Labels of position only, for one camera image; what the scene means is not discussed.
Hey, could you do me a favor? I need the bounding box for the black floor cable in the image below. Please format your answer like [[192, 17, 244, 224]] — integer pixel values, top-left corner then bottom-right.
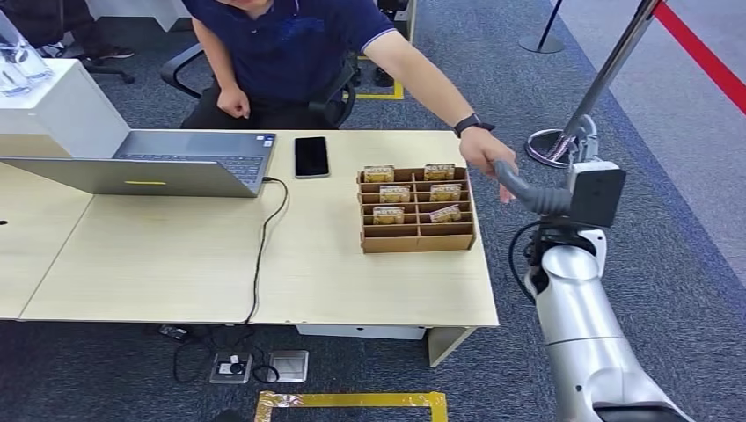
[[172, 325, 282, 386]]

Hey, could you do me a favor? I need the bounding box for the white pedestal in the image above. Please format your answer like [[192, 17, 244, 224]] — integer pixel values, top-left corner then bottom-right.
[[0, 58, 133, 160]]

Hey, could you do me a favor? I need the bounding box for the grey five-finger robot hand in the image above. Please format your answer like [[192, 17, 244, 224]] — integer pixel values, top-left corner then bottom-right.
[[494, 159, 545, 212]]

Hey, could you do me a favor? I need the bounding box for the gold patterned card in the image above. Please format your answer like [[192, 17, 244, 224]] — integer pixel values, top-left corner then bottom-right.
[[429, 183, 464, 203], [428, 204, 464, 225], [362, 165, 396, 185], [378, 185, 413, 204], [371, 206, 406, 227], [422, 163, 457, 182]]

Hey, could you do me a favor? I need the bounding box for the person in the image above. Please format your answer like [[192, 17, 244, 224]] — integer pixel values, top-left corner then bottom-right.
[[0, 0, 136, 62], [179, 0, 519, 205]]

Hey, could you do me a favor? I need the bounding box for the black stanchion post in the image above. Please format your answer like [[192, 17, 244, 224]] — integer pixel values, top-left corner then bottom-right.
[[517, 0, 567, 55]]

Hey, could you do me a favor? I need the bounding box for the yellow floor tape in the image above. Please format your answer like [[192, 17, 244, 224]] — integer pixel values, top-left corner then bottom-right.
[[254, 390, 449, 422]]

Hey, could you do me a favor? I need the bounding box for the closed metal floor plate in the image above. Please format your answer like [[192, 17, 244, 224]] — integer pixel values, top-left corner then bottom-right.
[[268, 349, 311, 384]]

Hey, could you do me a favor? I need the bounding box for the white under-desk tray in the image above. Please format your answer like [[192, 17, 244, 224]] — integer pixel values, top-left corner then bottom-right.
[[295, 324, 428, 342]]

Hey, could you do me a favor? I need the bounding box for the pale desk leg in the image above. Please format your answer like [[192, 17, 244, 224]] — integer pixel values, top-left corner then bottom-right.
[[427, 325, 478, 368]]

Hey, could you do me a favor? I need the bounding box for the chrome stanchion post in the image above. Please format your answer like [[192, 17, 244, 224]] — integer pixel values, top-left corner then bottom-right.
[[523, 0, 667, 171]]

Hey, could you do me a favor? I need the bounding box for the person's left hand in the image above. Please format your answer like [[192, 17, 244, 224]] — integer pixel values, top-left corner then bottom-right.
[[458, 127, 519, 205]]

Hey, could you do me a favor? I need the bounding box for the open floor socket box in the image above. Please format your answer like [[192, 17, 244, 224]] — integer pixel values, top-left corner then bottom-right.
[[208, 352, 254, 386]]

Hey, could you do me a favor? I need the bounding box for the black wristwatch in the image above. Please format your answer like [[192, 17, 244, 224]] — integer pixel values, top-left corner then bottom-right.
[[452, 113, 497, 140]]

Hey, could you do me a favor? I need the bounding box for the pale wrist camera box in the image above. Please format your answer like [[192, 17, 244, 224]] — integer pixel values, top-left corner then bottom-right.
[[567, 161, 629, 229]]

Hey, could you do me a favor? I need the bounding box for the black laptop power cable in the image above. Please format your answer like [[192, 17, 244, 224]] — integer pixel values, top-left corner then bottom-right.
[[244, 175, 291, 327]]

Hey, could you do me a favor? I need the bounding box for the clear acrylic display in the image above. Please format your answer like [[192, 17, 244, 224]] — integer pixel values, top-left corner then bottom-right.
[[0, 8, 55, 98]]

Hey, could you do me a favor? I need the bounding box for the red barrier belt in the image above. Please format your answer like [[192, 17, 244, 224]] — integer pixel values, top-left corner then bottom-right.
[[651, 0, 746, 116]]

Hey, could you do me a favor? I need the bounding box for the black chair base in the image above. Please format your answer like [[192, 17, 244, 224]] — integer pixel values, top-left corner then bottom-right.
[[78, 56, 137, 86]]

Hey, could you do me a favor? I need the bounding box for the black power adapter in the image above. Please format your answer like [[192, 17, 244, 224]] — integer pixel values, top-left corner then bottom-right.
[[158, 324, 192, 343]]

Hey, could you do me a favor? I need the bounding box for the cardboard card organizer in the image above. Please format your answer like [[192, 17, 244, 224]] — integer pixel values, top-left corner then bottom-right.
[[356, 165, 479, 256]]

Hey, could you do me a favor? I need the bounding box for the black smartphone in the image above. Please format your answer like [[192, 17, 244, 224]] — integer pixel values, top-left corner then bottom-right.
[[293, 135, 332, 180]]

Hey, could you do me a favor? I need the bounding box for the pale grey camera bracket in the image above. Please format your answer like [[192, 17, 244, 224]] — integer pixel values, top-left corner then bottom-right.
[[573, 113, 603, 166]]

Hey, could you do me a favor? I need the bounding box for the person's right hand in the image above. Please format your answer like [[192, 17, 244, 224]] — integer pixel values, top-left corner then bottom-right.
[[216, 85, 252, 121]]

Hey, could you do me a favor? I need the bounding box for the white cabinet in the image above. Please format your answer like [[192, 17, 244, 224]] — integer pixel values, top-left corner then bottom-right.
[[84, 0, 194, 33]]

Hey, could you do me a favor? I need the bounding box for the grey laptop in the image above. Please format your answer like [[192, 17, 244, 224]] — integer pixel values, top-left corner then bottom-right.
[[0, 128, 279, 200]]

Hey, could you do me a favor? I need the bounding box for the black office chair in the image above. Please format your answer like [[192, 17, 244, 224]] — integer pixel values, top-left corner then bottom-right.
[[158, 41, 360, 131]]

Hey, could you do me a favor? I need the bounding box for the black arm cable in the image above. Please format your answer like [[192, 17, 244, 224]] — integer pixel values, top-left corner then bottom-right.
[[507, 219, 546, 306]]

